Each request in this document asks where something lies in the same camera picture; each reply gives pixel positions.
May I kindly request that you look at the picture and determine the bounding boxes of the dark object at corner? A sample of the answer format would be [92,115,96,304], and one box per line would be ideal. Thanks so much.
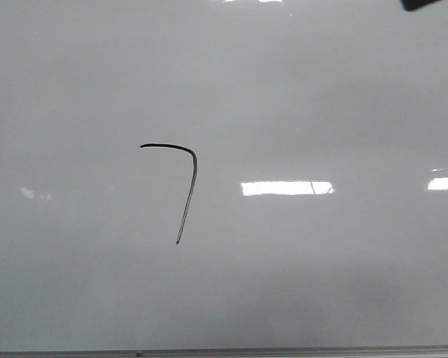
[400,0,440,12]

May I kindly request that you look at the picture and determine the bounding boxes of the white whiteboard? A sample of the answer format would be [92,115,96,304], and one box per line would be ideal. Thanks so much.
[0,1,448,351]

